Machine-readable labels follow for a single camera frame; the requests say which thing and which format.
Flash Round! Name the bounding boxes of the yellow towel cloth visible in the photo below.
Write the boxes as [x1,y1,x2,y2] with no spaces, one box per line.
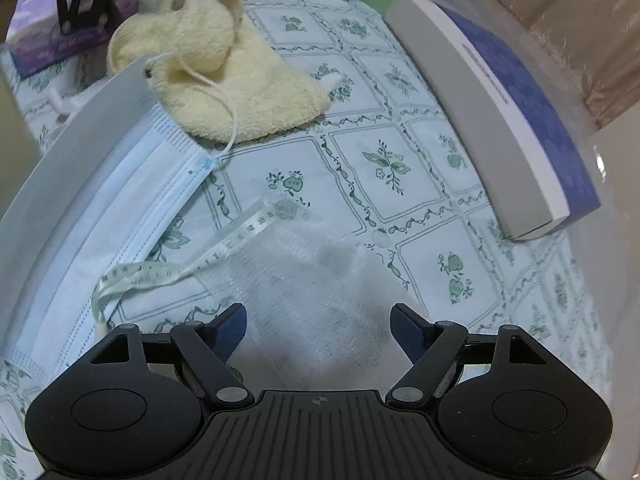
[106,0,331,143]

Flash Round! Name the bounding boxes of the white mesh drawstring bag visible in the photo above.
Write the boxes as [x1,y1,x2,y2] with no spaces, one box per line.
[91,197,414,392]

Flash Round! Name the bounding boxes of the blue surgical face mask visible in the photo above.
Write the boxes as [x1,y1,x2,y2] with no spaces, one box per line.
[1,58,220,383]

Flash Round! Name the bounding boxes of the purple tissue pack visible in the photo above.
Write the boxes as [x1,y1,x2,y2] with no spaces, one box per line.
[1,0,139,78]

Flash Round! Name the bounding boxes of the floral tablecloth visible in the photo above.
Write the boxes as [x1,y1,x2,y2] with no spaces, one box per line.
[1,0,612,479]

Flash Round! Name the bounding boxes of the white and blue flat box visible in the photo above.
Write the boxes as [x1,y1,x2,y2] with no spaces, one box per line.
[384,0,600,240]

